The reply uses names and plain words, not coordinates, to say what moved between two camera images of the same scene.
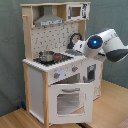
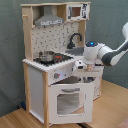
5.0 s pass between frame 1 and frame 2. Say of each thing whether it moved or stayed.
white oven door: stayed
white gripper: moved
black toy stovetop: stayed
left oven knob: stayed
